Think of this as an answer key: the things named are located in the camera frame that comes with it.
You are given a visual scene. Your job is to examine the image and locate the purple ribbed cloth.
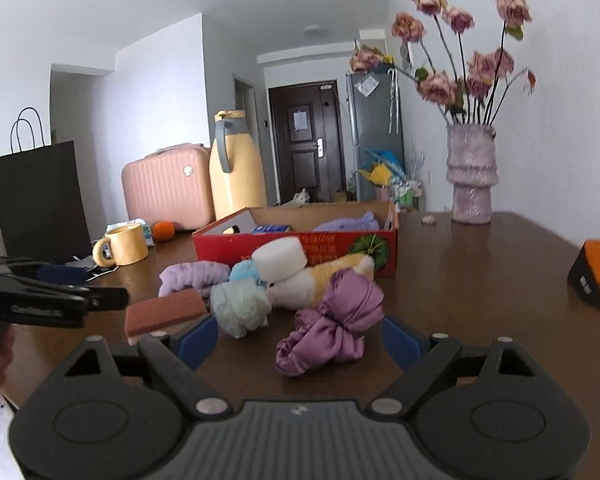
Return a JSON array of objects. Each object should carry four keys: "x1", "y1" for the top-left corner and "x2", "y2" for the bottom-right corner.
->
[{"x1": 312, "y1": 212, "x2": 380, "y2": 233}]

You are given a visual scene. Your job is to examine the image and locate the dried flowers on refrigerator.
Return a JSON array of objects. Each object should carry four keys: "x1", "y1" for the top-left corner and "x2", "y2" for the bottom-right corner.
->
[{"x1": 350, "y1": 45, "x2": 397, "y2": 74}]

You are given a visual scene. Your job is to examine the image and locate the brown sponge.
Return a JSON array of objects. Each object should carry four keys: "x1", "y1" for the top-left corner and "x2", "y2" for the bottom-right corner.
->
[{"x1": 125, "y1": 288, "x2": 209, "y2": 346}]

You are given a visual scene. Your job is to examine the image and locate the pale green bath puff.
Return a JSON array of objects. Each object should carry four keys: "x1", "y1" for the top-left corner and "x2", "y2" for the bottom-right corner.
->
[{"x1": 210, "y1": 280, "x2": 272, "y2": 339}]

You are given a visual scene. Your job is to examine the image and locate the yellow thermos jug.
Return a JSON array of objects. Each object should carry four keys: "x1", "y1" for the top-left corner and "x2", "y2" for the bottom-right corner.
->
[{"x1": 209, "y1": 109, "x2": 267, "y2": 221}]

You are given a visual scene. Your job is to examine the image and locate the white round sponge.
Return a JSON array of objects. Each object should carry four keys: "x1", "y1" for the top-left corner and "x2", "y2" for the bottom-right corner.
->
[{"x1": 251, "y1": 236, "x2": 309, "y2": 282}]

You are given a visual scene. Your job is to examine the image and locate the light blue fluffy ball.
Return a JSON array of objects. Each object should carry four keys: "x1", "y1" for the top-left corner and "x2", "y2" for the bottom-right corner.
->
[{"x1": 229, "y1": 259, "x2": 266, "y2": 286}]

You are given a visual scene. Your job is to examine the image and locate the dark brown door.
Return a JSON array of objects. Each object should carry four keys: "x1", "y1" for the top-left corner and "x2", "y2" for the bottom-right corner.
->
[{"x1": 268, "y1": 80, "x2": 347, "y2": 205}]

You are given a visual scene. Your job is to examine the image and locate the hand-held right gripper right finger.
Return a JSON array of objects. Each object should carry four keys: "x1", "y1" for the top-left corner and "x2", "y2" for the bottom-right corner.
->
[{"x1": 370, "y1": 316, "x2": 536, "y2": 418}]

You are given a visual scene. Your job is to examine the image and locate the cluttered storage rack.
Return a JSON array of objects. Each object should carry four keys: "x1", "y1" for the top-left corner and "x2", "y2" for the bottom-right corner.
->
[{"x1": 375, "y1": 145, "x2": 426, "y2": 212}]

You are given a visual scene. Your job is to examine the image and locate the red cardboard box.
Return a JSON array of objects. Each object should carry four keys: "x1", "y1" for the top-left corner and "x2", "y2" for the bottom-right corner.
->
[{"x1": 192, "y1": 201, "x2": 399, "y2": 278}]

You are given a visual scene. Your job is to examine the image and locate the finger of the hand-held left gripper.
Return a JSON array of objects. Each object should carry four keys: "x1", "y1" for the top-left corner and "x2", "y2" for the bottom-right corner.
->
[
  {"x1": 0, "y1": 255, "x2": 89, "y2": 287},
  {"x1": 55, "y1": 284, "x2": 130, "y2": 312}
]

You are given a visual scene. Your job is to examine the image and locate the tissue packet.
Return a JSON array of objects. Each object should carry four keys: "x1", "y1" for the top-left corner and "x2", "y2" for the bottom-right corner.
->
[{"x1": 106, "y1": 218, "x2": 155, "y2": 247}]

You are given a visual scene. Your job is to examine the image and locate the blue plastic item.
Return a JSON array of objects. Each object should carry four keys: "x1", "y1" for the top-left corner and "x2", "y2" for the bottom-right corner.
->
[{"x1": 365, "y1": 148, "x2": 406, "y2": 176}]

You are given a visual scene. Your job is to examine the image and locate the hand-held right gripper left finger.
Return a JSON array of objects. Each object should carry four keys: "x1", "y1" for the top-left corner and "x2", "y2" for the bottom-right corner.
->
[{"x1": 62, "y1": 314, "x2": 231, "y2": 420}]

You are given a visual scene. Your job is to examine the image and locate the black paper bag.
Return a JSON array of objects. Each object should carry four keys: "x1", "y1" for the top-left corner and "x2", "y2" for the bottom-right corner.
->
[{"x1": 0, "y1": 107, "x2": 94, "y2": 264}]

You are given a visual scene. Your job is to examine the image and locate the grey refrigerator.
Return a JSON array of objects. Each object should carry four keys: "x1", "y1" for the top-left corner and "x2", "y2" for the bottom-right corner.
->
[{"x1": 346, "y1": 67, "x2": 405, "y2": 203}]

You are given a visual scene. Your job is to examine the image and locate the pink suitcase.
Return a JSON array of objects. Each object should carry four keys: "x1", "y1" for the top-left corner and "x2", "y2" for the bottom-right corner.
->
[{"x1": 121, "y1": 143, "x2": 216, "y2": 231}]

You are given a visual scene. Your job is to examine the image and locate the purple towel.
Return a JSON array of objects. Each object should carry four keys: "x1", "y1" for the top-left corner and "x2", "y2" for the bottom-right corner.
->
[{"x1": 158, "y1": 261, "x2": 231, "y2": 297}]

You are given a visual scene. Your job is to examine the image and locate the yellow and white plush toy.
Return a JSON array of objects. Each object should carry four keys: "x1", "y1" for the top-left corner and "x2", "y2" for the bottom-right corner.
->
[{"x1": 267, "y1": 252, "x2": 377, "y2": 311}]

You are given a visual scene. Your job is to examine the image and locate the white cat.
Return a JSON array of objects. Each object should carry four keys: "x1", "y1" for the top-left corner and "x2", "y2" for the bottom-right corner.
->
[{"x1": 282, "y1": 188, "x2": 312, "y2": 208}]

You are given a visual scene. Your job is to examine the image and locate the purple ceramic vase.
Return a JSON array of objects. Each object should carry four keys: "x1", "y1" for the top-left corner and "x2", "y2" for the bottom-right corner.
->
[{"x1": 446, "y1": 125, "x2": 500, "y2": 225}]

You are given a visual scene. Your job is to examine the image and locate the purple satin scrunchie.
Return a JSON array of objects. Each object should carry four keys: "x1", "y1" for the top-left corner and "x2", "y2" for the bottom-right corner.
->
[{"x1": 275, "y1": 268, "x2": 385, "y2": 377}]

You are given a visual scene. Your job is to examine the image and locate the orange and black box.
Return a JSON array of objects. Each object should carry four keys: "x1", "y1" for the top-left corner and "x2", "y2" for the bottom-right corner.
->
[{"x1": 566, "y1": 240, "x2": 600, "y2": 310}]

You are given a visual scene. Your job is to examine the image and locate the yellow watering can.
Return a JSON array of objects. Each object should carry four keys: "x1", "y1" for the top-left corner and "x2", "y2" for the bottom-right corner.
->
[{"x1": 357, "y1": 162, "x2": 392, "y2": 186}]

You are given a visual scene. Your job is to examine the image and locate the dried pink roses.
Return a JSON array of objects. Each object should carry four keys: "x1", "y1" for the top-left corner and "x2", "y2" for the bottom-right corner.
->
[{"x1": 391, "y1": 0, "x2": 537, "y2": 129}]

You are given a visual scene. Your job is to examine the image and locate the yellow mug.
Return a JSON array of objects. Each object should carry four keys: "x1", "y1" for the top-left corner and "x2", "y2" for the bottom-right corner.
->
[{"x1": 92, "y1": 223, "x2": 149, "y2": 267}]

